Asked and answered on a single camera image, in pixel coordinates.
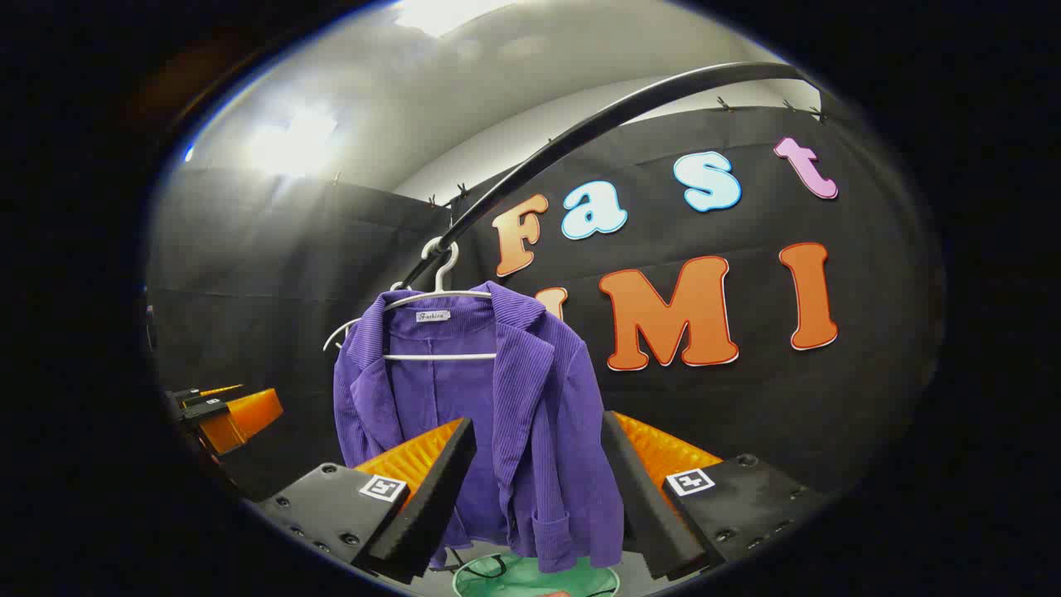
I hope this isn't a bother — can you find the green laundry hamper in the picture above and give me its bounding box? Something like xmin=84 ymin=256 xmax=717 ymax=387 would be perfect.
xmin=452 ymin=551 xmax=621 ymax=597

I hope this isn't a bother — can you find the ceiling light panel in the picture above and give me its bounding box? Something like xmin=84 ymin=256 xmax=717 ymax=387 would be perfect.
xmin=394 ymin=0 xmax=515 ymax=38
xmin=245 ymin=108 xmax=341 ymax=177

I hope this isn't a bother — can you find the white plastic clothes hanger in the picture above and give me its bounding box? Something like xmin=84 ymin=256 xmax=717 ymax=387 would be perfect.
xmin=383 ymin=236 xmax=498 ymax=362
xmin=323 ymin=282 xmax=411 ymax=352

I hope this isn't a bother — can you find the purple corduroy jacket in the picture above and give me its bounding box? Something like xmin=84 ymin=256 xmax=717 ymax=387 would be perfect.
xmin=333 ymin=282 xmax=624 ymax=575

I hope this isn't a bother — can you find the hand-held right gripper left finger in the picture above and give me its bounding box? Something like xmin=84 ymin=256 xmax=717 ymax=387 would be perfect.
xmin=249 ymin=417 xmax=477 ymax=585

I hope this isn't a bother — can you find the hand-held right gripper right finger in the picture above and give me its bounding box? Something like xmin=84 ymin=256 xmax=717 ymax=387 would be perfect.
xmin=601 ymin=410 xmax=830 ymax=581

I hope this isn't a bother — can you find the black metal clothes rack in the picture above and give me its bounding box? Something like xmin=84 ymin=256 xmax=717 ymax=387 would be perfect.
xmin=402 ymin=62 xmax=821 ymax=287

